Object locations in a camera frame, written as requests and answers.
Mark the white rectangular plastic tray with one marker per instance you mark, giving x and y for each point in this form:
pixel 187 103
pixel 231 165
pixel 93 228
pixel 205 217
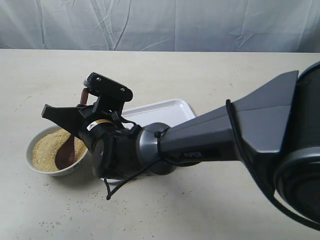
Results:
pixel 171 112

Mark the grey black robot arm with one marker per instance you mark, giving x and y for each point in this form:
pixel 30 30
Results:
pixel 274 131

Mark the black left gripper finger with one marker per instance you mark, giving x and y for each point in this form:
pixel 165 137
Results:
pixel 68 118

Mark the dark red wooden spoon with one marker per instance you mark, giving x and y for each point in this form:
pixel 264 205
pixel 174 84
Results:
pixel 65 155

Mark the yellowish grain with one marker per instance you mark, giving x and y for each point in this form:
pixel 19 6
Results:
pixel 46 152

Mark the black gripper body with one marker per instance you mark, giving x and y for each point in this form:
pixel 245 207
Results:
pixel 93 125

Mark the grey wrinkled backdrop curtain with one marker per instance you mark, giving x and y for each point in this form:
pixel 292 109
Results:
pixel 161 25

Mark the white ceramic bowl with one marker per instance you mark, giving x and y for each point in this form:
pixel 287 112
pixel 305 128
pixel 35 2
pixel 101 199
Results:
pixel 33 166

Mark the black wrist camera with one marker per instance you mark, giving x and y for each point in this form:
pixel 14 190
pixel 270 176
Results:
pixel 111 95

